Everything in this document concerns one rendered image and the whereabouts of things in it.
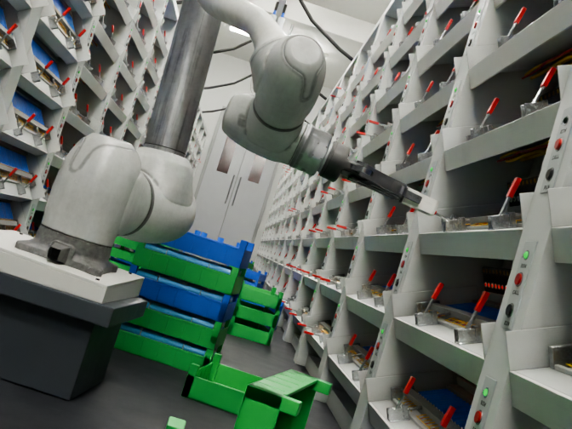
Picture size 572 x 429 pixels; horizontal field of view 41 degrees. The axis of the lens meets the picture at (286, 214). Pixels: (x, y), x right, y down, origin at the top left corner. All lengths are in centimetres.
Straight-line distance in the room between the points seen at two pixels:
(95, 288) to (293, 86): 54
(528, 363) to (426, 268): 71
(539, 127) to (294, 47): 41
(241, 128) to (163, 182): 34
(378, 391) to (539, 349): 73
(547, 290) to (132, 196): 91
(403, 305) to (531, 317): 70
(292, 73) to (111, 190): 49
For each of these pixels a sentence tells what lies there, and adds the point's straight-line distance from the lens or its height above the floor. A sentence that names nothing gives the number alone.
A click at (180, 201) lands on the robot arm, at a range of 177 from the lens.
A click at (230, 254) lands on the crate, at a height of 35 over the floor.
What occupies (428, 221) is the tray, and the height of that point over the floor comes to 56.
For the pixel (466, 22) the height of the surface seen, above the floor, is 108.
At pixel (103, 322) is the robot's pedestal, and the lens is 150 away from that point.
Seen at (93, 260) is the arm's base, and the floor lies 27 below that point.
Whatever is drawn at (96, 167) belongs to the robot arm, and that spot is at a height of 45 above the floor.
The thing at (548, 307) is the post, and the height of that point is 43.
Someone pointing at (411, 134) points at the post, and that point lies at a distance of 245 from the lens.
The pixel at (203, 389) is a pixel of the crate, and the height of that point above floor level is 3.
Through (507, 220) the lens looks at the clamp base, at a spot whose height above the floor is 55.
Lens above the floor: 38
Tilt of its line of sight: 3 degrees up
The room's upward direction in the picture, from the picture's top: 17 degrees clockwise
